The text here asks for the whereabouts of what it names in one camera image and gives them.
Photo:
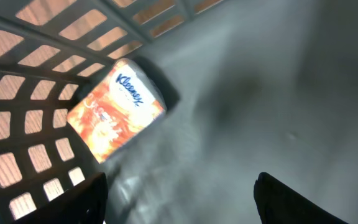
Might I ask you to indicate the grey plastic mesh basket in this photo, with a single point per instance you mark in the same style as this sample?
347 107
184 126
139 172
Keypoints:
248 87

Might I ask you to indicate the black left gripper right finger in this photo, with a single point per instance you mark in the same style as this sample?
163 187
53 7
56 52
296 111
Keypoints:
278 204

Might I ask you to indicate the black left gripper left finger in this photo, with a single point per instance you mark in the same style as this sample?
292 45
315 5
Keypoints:
84 203

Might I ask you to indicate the orange Kleenex tissue pack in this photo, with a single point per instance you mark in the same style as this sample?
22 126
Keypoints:
117 109

